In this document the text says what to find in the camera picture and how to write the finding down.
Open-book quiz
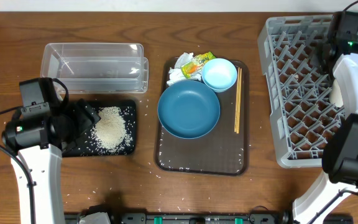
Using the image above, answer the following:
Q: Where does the pile of white rice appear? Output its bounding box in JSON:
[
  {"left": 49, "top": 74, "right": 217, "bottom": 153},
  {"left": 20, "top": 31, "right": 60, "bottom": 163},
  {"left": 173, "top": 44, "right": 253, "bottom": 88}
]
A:
[{"left": 85, "top": 106, "right": 136, "bottom": 156}]

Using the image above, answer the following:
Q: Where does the white cup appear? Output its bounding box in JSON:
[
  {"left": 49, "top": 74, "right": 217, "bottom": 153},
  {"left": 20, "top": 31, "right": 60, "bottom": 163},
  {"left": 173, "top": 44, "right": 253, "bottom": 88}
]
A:
[{"left": 329, "top": 79, "right": 343, "bottom": 108}]

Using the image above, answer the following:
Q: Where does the dark blue plate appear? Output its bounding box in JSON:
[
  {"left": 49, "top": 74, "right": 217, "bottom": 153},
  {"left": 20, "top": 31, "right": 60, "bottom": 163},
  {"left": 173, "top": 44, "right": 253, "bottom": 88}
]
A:
[{"left": 157, "top": 80, "right": 221, "bottom": 139}]

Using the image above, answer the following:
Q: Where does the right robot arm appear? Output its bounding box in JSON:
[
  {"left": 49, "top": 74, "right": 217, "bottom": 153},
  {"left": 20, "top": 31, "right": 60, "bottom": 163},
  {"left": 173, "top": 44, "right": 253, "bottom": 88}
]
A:
[{"left": 282, "top": 9, "right": 358, "bottom": 223}]

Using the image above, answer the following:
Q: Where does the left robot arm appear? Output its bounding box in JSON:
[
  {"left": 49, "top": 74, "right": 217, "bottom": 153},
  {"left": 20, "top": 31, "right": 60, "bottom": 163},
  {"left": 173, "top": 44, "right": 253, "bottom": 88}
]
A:
[{"left": 2, "top": 78, "right": 100, "bottom": 223}]

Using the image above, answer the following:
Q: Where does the black waste tray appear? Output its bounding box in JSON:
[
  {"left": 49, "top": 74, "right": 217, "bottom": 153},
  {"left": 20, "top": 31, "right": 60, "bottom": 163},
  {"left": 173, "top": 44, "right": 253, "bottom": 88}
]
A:
[{"left": 63, "top": 100, "right": 137, "bottom": 157}]

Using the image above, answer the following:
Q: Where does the grey dishwasher rack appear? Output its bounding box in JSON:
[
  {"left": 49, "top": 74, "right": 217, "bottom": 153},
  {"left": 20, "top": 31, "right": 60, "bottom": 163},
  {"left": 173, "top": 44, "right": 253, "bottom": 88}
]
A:
[{"left": 258, "top": 15, "right": 358, "bottom": 169}]

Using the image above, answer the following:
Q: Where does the clear plastic bin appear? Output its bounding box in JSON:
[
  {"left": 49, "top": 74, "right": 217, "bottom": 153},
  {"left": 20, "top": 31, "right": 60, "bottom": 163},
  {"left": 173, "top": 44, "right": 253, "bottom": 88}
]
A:
[{"left": 40, "top": 42, "right": 149, "bottom": 94}]

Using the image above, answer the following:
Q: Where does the right wooden chopstick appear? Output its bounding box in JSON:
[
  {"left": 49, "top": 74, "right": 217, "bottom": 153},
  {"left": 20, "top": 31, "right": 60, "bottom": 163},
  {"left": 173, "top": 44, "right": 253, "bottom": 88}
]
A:
[{"left": 237, "top": 68, "right": 242, "bottom": 132}]

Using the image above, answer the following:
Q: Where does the wooden chopstick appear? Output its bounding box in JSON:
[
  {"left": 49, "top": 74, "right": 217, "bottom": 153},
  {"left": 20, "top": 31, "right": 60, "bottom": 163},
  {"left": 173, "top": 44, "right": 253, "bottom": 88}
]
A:
[
  {"left": 237, "top": 68, "right": 242, "bottom": 132},
  {"left": 234, "top": 67, "right": 241, "bottom": 134}
]

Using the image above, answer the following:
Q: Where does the left wooden chopstick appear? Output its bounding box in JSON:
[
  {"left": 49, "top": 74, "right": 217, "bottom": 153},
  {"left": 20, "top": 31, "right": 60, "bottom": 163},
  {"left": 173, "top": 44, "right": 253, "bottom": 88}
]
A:
[{"left": 234, "top": 67, "right": 241, "bottom": 134}]

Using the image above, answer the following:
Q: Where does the crumpled white tissue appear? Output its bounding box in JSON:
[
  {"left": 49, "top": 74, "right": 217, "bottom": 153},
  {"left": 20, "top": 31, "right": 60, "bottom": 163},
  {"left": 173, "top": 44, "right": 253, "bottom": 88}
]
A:
[{"left": 167, "top": 52, "right": 201, "bottom": 86}]

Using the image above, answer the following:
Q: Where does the light blue small bowl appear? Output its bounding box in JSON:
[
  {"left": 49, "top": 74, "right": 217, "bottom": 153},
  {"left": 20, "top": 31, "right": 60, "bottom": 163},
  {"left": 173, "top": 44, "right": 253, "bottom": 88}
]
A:
[{"left": 201, "top": 58, "right": 237, "bottom": 93}]

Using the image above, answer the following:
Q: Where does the green yellow snack wrapper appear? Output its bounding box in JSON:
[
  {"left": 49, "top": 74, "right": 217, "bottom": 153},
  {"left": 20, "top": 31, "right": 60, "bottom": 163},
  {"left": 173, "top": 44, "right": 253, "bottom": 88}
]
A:
[{"left": 181, "top": 52, "right": 216, "bottom": 79}]

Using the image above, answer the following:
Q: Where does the dark brown serving tray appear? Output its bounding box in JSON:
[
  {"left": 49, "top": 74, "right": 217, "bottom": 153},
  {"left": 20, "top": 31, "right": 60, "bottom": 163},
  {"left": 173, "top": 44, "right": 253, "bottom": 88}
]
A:
[{"left": 155, "top": 60, "right": 249, "bottom": 176}]

